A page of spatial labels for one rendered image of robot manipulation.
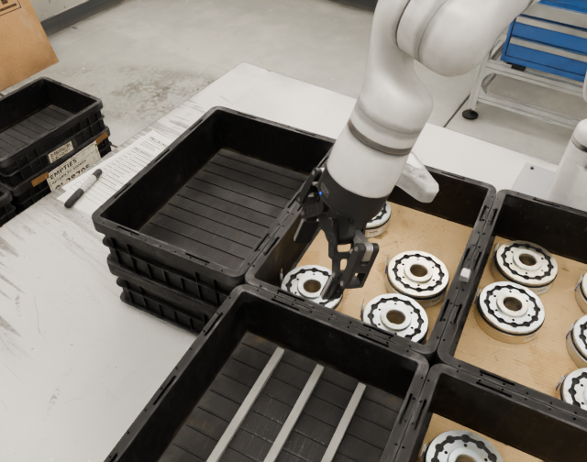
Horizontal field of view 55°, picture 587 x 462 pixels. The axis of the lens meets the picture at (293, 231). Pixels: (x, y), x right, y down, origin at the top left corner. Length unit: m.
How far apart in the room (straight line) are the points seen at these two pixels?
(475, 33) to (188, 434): 0.62
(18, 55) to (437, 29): 3.16
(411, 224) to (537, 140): 1.91
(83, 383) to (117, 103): 2.23
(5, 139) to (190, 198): 1.07
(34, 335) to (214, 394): 0.43
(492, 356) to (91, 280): 0.78
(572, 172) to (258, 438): 0.74
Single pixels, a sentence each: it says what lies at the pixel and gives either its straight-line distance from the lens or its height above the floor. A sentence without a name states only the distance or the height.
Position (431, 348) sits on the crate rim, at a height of 0.93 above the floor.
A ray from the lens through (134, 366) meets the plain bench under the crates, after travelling 1.07.
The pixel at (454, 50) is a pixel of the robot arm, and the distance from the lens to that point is 0.49.
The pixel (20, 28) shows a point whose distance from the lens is 3.54.
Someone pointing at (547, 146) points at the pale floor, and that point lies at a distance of 2.94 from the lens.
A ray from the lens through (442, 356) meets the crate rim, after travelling 0.79.
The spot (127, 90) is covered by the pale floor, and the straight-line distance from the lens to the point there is 3.23.
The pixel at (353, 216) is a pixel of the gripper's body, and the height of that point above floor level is 1.18.
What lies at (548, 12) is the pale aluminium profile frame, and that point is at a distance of 2.70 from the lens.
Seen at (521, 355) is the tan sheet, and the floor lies 0.83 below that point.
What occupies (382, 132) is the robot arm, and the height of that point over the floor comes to 1.27.
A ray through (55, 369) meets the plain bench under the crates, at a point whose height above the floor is 0.70.
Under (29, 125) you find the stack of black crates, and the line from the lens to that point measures 2.14.
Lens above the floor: 1.57
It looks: 45 degrees down
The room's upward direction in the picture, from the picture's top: straight up
